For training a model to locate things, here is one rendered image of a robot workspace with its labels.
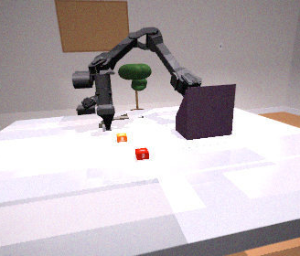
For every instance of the orange block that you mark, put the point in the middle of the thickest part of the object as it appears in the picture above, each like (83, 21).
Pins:
(121, 137)

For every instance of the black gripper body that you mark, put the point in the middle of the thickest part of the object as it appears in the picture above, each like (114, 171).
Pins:
(105, 100)

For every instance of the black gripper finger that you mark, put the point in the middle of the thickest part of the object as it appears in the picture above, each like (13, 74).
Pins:
(107, 119)

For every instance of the red block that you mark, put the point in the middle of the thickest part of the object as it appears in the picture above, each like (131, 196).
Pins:
(141, 153)

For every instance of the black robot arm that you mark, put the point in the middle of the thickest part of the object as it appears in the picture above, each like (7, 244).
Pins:
(181, 78)

